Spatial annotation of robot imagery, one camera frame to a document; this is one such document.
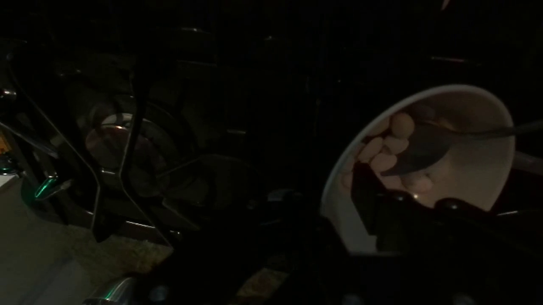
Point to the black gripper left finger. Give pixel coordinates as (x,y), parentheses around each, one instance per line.
(215,272)

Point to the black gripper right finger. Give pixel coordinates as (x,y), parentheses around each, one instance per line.
(442,255)

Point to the small white cup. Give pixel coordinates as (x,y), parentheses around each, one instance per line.
(481,163)

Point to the black gas stove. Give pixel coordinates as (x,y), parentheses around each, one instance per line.
(198,113)

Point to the dark metal spoon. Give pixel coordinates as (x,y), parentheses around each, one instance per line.
(425,150)

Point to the beige food pieces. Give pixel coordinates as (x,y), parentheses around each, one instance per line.
(391,148)

